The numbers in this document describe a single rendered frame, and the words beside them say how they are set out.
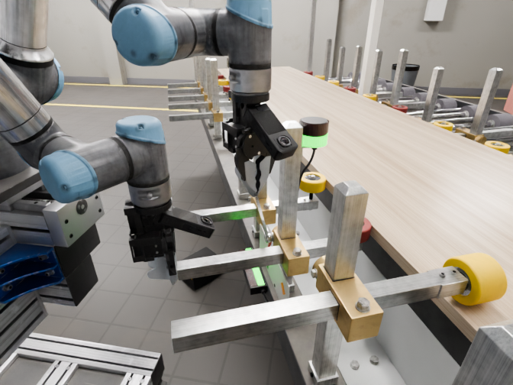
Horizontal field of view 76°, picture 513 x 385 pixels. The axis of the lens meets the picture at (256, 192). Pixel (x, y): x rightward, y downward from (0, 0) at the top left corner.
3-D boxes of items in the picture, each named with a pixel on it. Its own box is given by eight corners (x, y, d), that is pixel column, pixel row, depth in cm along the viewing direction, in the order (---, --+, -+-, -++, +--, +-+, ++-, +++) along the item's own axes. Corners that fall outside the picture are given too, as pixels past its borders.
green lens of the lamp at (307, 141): (304, 148, 66) (304, 138, 65) (294, 139, 71) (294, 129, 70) (331, 146, 67) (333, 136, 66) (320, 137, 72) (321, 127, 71)
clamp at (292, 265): (287, 277, 73) (288, 259, 70) (270, 241, 84) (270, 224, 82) (311, 273, 74) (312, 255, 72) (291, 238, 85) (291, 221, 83)
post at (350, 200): (315, 401, 66) (346, 190, 43) (308, 384, 69) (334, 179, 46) (331, 397, 67) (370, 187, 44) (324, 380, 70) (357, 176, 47)
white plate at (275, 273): (285, 318, 78) (287, 287, 73) (258, 251, 100) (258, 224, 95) (288, 318, 78) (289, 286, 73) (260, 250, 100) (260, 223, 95)
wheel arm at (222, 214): (175, 230, 93) (173, 218, 91) (175, 224, 96) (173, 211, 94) (317, 211, 102) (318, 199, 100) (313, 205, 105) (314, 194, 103)
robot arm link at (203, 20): (140, 5, 51) (204, 5, 49) (175, 7, 61) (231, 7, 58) (148, 59, 55) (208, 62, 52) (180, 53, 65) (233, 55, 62)
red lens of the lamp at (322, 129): (304, 137, 65) (305, 125, 63) (295, 127, 70) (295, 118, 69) (333, 134, 66) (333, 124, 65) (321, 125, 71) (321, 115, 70)
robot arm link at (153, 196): (169, 168, 64) (170, 187, 57) (172, 189, 66) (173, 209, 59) (129, 173, 62) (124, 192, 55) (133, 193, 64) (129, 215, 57)
